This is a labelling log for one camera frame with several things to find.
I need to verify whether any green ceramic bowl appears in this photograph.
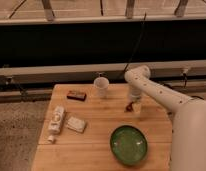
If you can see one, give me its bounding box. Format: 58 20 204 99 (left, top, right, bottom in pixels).
110 125 148 166

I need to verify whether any white rectangular packet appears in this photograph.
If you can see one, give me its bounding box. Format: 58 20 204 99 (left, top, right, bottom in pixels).
66 116 87 133

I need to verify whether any white plastic cup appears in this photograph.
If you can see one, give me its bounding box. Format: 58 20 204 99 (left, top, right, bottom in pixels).
94 77 109 98

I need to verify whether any black hanging cable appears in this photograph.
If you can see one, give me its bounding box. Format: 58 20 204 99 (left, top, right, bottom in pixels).
114 12 148 82

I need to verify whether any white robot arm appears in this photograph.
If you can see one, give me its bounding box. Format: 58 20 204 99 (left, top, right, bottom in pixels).
124 65 206 171

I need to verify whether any dark brown rectangular block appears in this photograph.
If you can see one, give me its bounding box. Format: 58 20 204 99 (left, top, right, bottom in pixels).
67 90 86 101

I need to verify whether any white tube with cap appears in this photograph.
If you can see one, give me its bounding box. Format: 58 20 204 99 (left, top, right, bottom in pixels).
48 106 66 143

